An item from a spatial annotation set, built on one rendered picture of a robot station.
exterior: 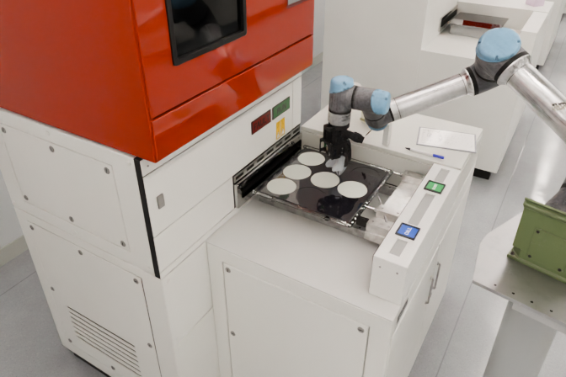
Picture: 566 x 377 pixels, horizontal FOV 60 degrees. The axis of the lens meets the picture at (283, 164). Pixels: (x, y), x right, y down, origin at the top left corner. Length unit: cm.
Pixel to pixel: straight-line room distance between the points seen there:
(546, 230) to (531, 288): 17
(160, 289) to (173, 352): 28
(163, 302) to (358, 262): 60
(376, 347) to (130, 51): 101
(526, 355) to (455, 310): 80
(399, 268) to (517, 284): 40
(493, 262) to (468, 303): 105
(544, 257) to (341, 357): 66
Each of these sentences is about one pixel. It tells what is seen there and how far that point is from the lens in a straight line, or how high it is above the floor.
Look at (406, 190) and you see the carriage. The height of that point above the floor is 88.
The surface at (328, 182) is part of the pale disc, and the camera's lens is 172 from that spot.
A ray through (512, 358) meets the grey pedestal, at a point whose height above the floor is 46.
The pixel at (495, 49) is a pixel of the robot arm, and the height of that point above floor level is 139.
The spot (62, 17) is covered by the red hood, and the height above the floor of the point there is 155.
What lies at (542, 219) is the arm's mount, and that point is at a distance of 157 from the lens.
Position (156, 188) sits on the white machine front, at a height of 112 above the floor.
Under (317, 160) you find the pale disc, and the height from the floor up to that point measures 90.
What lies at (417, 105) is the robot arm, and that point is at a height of 117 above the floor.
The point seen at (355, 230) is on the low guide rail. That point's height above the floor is 84.
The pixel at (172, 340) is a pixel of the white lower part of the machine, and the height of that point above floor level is 55.
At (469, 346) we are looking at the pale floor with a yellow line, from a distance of 250.
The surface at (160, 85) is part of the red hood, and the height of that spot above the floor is 141.
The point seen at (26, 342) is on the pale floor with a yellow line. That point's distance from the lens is 263.
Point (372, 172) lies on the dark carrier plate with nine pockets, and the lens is 180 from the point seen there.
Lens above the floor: 185
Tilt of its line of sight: 31 degrees down
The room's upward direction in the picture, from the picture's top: straight up
